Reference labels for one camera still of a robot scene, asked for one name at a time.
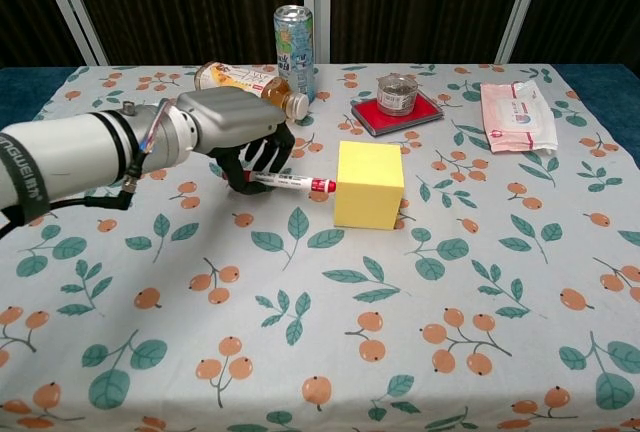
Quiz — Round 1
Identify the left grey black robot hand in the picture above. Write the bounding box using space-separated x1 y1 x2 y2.
175 85 297 197

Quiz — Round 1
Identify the white red-capped marker tube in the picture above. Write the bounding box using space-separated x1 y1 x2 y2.
243 170 339 194

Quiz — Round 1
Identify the yellow cube block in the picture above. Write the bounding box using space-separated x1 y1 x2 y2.
332 140 405 230

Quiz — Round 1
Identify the fruit and leaf patterned tablecloth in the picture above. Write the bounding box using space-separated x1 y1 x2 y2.
0 63 640 432

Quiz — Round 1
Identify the tea bottle with white cap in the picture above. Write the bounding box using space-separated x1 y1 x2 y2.
193 61 310 119

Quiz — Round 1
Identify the tall blue drink can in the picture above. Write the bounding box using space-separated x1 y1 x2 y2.
273 4 317 103

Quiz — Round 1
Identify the red ink pad box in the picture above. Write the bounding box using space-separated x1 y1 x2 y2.
350 90 445 139

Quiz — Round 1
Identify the small clear plastic jar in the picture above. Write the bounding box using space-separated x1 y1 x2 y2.
376 72 419 117

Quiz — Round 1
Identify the pink wet wipes pack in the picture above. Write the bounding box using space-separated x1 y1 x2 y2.
480 79 559 155

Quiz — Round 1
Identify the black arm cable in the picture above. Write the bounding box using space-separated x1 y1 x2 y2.
0 149 146 242

